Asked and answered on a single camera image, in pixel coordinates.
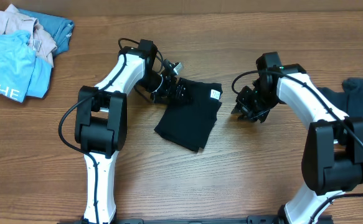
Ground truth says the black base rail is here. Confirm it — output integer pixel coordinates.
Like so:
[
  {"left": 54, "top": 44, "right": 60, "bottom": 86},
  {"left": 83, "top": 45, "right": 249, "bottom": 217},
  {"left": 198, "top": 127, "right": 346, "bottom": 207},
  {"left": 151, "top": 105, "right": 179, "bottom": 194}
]
[{"left": 56, "top": 214, "right": 334, "bottom": 224}]

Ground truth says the black t-shirt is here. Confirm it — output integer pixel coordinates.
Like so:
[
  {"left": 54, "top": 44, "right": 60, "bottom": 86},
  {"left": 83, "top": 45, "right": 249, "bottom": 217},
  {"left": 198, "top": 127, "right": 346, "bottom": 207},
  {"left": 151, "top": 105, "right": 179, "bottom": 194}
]
[{"left": 154, "top": 78, "right": 222, "bottom": 152}]

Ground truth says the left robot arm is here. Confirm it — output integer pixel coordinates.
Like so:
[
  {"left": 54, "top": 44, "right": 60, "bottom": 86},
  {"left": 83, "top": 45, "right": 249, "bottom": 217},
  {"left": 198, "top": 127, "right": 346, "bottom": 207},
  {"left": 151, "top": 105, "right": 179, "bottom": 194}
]
[{"left": 75, "top": 39, "right": 192, "bottom": 223}]

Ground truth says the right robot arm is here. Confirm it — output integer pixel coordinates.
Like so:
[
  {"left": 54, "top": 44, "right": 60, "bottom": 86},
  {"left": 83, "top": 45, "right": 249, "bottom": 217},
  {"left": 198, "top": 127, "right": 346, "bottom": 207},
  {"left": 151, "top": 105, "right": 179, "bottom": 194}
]
[{"left": 232, "top": 52, "right": 363, "bottom": 223}]

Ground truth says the beige folded shirt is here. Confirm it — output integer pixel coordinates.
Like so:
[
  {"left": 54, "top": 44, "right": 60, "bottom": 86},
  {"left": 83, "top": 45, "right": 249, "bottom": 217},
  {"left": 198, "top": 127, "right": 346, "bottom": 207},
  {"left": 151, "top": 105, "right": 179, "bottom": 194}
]
[{"left": 0, "top": 4, "right": 57, "bottom": 67}]

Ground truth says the dark blue folded garment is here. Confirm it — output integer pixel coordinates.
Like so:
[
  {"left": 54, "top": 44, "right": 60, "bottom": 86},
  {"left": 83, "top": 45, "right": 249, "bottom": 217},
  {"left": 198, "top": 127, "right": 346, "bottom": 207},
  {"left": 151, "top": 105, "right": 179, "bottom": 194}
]
[{"left": 19, "top": 9, "right": 75, "bottom": 57}]

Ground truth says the dark grey garment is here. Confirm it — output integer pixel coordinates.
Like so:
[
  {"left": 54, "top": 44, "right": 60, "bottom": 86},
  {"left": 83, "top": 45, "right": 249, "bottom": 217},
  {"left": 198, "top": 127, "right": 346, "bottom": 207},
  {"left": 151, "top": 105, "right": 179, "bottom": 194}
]
[{"left": 318, "top": 78, "right": 363, "bottom": 118}]

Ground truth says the light blue printed t-shirt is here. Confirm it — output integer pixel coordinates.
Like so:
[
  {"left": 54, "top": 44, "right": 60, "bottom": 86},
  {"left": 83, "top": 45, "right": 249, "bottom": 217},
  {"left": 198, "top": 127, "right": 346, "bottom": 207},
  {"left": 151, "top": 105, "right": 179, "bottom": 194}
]
[{"left": 0, "top": 30, "right": 52, "bottom": 103}]

